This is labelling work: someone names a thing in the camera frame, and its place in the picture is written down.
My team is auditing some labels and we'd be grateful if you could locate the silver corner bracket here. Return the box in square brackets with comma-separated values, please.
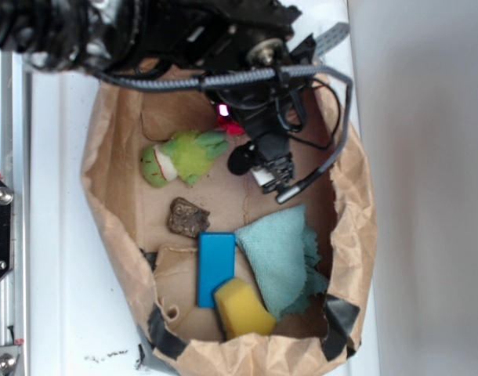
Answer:
[0, 345, 21, 376]

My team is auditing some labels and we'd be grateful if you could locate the blue rectangular block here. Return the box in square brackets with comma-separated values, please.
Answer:
[197, 232, 236, 308]

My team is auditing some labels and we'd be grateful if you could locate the grey braided cable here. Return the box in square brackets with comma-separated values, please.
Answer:
[90, 64, 354, 204]

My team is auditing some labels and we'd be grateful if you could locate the yellow sponge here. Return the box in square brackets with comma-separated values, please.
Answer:
[213, 277, 277, 340]

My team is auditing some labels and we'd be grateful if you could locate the green plush toy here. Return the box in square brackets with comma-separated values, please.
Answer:
[140, 130, 228, 188]

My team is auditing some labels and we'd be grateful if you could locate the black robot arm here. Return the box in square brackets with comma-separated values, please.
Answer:
[0, 1, 302, 169]

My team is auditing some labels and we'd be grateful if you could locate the brown paper lined box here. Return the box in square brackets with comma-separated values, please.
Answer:
[81, 84, 378, 375]

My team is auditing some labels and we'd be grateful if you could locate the brown rough rock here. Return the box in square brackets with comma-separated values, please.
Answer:
[167, 197, 210, 238]

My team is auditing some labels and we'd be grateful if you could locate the light blue cloth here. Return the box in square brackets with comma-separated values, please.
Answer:
[235, 204, 328, 320]

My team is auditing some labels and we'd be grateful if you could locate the aluminium frame rail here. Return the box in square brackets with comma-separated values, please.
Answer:
[0, 51, 30, 375]

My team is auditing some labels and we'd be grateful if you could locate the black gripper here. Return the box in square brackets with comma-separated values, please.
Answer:
[205, 74, 302, 165]

